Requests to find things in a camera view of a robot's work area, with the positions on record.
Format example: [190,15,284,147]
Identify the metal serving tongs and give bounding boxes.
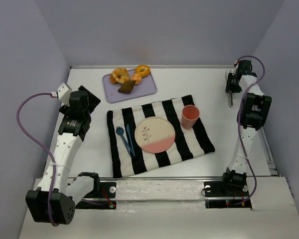
[227,92,233,108]

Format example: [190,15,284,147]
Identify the brown chocolate croissant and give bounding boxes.
[118,80,136,94]

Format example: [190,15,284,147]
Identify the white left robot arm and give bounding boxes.
[25,83,101,227]

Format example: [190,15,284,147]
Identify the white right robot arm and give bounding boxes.
[222,56,272,191]

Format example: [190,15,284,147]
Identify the pale twisted bread roll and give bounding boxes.
[111,68,130,84]

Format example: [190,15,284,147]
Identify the blue plastic fork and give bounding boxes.
[116,126,135,156]

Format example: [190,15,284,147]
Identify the blue plastic knife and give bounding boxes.
[126,124,135,156]

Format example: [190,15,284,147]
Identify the small round peach bun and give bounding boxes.
[130,74,142,85]

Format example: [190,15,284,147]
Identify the lavender plastic tray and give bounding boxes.
[102,73,157,103]

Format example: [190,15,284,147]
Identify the pink plastic cup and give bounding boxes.
[181,105,200,129]

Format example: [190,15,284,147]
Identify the cream pink floral plate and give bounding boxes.
[134,117,175,153]

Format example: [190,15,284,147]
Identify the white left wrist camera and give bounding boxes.
[57,83,72,106]

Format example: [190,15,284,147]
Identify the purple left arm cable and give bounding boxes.
[16,92,60,227]

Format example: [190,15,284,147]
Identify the yellow ring donut bread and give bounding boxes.
[135,65,150,78]

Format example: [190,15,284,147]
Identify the aluminium front rail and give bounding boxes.
[41,175,282,181]

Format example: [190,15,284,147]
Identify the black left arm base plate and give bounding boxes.
[76,181,117,210]

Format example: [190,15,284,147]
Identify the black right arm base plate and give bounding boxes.
[201,181,252,209]

